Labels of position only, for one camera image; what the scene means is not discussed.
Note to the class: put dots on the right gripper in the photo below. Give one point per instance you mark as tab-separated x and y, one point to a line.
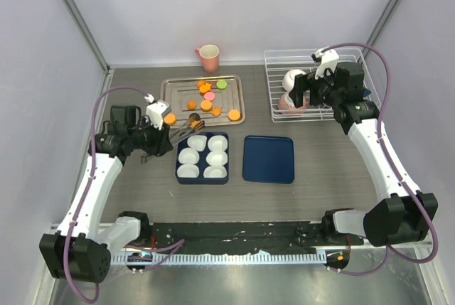
306	82

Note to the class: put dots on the white paper cup back-left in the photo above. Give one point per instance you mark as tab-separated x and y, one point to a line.
197	142

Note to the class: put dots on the black sandwich cookie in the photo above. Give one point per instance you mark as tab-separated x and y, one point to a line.
194	117

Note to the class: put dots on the orange swirl cookie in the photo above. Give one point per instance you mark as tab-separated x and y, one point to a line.
191	105

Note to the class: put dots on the white paper cup middle-right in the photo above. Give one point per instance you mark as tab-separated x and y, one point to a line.
217	158

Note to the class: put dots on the navy blue lid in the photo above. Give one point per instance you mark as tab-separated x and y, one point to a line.
268	159

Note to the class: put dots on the green macaron cookie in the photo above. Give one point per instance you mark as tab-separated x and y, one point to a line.
221	84

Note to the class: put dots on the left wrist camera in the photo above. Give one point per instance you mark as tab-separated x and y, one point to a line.
156	110

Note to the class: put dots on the white paper cup middle-left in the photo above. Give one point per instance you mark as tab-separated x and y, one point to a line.
188	156

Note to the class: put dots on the white paper cup front-right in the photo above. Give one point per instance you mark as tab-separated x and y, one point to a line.
215	172

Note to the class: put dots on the white bowl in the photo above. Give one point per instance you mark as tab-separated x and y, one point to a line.
289	78

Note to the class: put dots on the pink sandwich cookie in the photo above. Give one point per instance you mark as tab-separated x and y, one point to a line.
209	96

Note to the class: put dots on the red patterned bowl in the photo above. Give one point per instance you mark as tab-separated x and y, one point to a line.
288	108

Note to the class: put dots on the steel baking tray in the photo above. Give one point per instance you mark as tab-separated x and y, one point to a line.
218	100

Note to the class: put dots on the white wire dish rack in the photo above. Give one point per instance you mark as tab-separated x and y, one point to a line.
278	62

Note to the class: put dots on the orange fish cookie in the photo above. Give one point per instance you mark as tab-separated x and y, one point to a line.
204	88

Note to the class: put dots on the white paper cup back-right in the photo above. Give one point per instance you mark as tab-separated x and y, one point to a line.
218	143

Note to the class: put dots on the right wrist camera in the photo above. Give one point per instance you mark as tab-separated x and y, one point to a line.
328	60

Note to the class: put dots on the orange chip cookie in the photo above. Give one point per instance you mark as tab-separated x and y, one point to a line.
216	111

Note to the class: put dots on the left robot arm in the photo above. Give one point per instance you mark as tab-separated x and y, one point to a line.
79	248

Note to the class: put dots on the orange sandwich cookie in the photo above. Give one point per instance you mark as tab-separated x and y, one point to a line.
206	105
170	119
234	115

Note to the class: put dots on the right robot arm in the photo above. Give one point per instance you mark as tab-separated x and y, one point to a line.
403	211

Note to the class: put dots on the metal tongs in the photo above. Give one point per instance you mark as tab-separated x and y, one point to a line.
183	132

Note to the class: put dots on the pink mug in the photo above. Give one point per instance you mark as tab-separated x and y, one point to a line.
209	55

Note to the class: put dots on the orange flower cookie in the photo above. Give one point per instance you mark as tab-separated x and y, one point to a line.
197	124

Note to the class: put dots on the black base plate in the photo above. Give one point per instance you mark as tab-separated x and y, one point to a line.
241	238

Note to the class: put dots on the navy blue box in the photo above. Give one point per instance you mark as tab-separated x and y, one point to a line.
202	164

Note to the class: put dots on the white paper cup front-left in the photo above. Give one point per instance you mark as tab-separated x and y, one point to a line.
187	171

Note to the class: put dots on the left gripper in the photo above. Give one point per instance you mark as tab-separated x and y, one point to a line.
161	145

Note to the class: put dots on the white slotted cable duct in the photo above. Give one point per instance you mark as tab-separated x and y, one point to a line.
261	257

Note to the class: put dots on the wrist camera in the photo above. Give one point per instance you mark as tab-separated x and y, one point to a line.
328	60
156	110

